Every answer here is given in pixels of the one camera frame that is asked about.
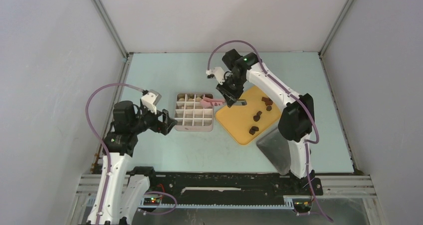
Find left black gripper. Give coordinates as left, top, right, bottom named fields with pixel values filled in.
left=130, top=103, right=177, bottom=135

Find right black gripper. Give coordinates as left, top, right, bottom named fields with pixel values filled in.
left=217, top=74, right=246, bottom=107

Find pink handled metal tongs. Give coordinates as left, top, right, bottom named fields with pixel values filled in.
left=200, top=97, right=226, bottom=108

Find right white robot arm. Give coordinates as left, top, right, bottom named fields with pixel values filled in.
left=206, top=49, right=317, bottom=194

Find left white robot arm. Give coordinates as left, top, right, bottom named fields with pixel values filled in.
left=86, top=101, right=177, bottom=225

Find white compartment chocolate box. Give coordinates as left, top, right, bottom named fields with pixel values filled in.
left=174, top=93, right=214, bottom=132

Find yellow plastic tray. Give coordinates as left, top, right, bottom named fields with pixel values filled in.
left=215, top=86, right=281, bottom=146

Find silver metal box lid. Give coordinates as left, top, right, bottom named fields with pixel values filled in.
left=256, top=128, right=293, bottom=175

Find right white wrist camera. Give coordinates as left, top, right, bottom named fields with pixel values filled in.
left=206, top=67, right=225, bottom=85

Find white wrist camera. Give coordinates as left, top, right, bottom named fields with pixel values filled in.
left=206, top=67, right=225, bottom=85
left=141, top=90, right=162, bottom=114

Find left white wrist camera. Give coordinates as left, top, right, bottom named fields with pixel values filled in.
left=141, top=90, right=162, bottom=114

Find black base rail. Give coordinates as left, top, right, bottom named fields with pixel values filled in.
left=129, top=165, right=324, bottom=208

